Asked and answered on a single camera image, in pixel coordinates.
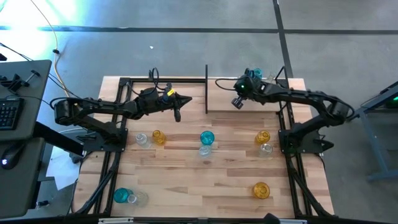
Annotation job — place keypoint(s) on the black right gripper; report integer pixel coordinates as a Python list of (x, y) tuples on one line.
[(248, 87)]

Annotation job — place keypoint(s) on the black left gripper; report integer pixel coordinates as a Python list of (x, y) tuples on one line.
[(168, 100)]

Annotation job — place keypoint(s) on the teal diamond-textured glass vase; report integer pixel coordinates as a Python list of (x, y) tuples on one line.
[(258, 72)]

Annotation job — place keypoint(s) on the yellow textured glass vase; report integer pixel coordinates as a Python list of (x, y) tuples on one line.
[(158, 137)]

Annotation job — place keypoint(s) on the clear ribbed glass bottle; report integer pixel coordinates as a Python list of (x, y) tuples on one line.
[(141, 139)]

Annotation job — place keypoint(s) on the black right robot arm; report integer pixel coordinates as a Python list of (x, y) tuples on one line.
[(298, 95)]

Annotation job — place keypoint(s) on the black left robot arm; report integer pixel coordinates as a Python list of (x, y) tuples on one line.
[(102, 107)]

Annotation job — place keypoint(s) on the black shelf side panel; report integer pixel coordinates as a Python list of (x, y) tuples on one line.
[(206, 90)]

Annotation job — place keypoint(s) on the teal ribbed glass vase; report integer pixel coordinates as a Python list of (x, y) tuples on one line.
[(207, 138)]

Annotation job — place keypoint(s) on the yellow ribbed glass vase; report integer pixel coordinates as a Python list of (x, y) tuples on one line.
[(263, 137)]

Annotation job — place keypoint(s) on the pale blue ribbed square vase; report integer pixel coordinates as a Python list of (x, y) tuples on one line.
[(205, 151)]

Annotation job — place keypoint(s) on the clear ribbed glass vase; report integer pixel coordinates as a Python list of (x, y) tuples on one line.
[(266, 150)]

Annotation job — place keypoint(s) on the black rounded object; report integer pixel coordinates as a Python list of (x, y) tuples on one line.
[(271, 219)]

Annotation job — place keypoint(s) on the white paper sheet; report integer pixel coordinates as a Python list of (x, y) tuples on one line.
[(62, 171)]

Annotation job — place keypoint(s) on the black device green light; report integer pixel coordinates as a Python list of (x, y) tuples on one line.
[(392, 102)]

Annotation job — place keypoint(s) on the dark grey desk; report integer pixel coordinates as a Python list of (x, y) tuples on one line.
[(34, 93)]

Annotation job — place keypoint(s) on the black desk clamp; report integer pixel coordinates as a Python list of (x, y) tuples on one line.
[(18, 82)]

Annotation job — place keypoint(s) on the black keyboard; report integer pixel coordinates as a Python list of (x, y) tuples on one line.
[(9, 113)]

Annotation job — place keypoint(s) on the black computer mouse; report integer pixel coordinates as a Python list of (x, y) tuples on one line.
[(11, 157)]

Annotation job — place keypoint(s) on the small black object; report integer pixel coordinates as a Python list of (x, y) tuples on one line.
[(2, 57)]

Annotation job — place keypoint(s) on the black aluminium table frame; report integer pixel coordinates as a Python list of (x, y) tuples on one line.
[(186, 80)]

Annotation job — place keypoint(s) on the silver metal bracket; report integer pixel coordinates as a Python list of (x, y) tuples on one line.
[(292, 221), (115, 220)]

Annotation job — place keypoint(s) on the blue-grey table frame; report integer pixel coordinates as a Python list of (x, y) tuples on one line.
[(382, 175)]

